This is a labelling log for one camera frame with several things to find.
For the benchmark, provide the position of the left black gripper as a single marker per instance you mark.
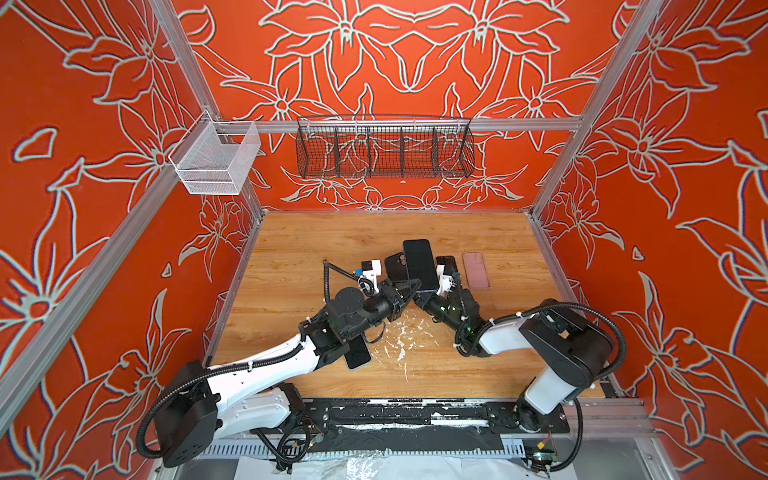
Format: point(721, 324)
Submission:
point(394, 302)

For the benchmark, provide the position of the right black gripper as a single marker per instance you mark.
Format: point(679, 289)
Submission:
point(426, 299)

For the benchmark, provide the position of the black phone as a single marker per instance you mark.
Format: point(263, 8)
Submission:
point(420, 264)
point(358, 354)

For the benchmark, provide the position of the pink clear phone case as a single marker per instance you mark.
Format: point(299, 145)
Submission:
point(476, 271)

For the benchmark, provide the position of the black phone case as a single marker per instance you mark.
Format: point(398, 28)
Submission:
point(395, 266)

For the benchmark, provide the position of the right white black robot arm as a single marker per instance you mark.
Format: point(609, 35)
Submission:
point(567, 336)

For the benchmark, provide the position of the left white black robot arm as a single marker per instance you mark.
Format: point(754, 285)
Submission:
point(202, 404)

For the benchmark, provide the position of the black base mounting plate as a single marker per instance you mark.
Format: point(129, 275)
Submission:
point(418, 426)

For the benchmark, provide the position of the small green circuit board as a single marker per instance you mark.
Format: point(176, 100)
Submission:
point(539, 459)

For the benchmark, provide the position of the clear plastic bin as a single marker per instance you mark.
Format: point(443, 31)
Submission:
point(212, 160)

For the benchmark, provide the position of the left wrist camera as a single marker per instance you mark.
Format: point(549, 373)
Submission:
point(368, 274)

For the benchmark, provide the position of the black wire basket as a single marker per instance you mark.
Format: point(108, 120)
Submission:
point(364, 146)

